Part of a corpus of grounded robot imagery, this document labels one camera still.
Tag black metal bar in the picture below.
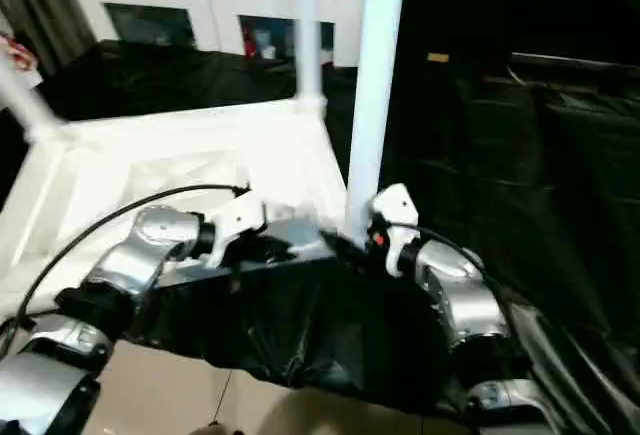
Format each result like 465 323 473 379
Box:
509 52 640 76

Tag black left wrist camera cable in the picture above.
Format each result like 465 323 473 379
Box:
14 183 251 326

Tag white plastic table leg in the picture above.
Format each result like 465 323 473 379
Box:
293 0 327 114
344 0 409 247
0 59 65 144

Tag white plastic table top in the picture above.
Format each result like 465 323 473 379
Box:
0 97 361 316

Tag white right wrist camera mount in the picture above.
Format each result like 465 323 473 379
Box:
368 182 420 277

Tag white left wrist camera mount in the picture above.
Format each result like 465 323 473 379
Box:
204 187 269 269

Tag grey curtain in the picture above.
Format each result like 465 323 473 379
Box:
0 0 96 76

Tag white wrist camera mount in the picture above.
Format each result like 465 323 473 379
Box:
368 182 420 277
204 187 269 269

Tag black mat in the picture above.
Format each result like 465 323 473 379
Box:
0 39 640 435

